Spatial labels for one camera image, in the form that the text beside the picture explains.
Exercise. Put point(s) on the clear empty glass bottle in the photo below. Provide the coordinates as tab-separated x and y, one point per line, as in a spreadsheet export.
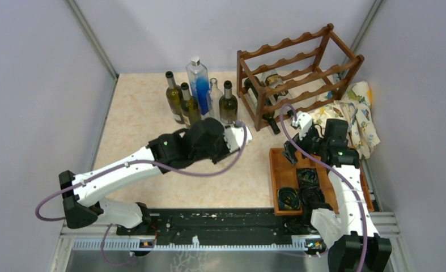
213	96

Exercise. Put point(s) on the green wine bottle far left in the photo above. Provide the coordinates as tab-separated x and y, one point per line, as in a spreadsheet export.
174	95

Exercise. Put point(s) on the green wine bottle grey capsule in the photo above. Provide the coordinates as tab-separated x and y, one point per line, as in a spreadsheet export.
228	104

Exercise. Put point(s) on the dinosaur print cloth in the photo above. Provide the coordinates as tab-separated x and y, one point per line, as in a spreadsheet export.
355	108

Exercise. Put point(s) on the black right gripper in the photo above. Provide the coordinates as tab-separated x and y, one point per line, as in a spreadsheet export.
289	152

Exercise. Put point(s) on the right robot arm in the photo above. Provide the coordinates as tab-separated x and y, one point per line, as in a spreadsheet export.
353	241

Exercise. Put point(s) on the rolled green patterned tie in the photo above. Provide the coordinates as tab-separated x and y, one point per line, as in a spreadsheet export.
307	177

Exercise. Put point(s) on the rolled dark striped tie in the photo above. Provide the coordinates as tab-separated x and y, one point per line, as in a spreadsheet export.
312	194

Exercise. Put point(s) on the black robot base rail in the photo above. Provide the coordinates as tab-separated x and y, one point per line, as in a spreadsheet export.
219	227

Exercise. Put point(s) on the green wine bottle dark label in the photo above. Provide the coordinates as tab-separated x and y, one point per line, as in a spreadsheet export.
189	106

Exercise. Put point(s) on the wooden compartment tray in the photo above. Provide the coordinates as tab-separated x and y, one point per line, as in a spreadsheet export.
284	174

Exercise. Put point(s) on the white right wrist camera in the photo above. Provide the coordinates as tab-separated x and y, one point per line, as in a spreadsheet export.
302	121

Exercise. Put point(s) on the clear blue vodka bottle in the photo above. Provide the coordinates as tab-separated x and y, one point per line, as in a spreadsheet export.
199	82

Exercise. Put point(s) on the rolled dark patterned tie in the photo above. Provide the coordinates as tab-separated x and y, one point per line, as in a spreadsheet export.
288	199

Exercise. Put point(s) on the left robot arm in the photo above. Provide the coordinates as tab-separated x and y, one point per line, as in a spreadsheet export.
86	202

